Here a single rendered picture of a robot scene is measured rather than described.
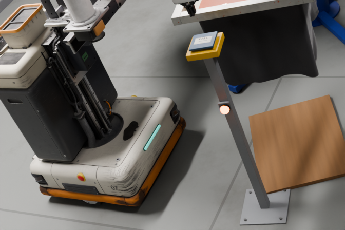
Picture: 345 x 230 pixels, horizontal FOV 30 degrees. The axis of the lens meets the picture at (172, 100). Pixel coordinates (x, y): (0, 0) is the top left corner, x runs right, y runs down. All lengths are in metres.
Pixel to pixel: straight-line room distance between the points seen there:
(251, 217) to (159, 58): 1.68
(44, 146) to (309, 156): 1.33
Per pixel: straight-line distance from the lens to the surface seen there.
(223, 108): 2.62
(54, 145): 3.31
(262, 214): 3.07
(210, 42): 2.47
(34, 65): 3.12
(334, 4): 4.32
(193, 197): 3.28
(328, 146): 3.27
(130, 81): 4.29
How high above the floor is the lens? 2.24
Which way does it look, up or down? 35 degrees down
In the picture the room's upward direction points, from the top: 24 degrees counter-clockwise
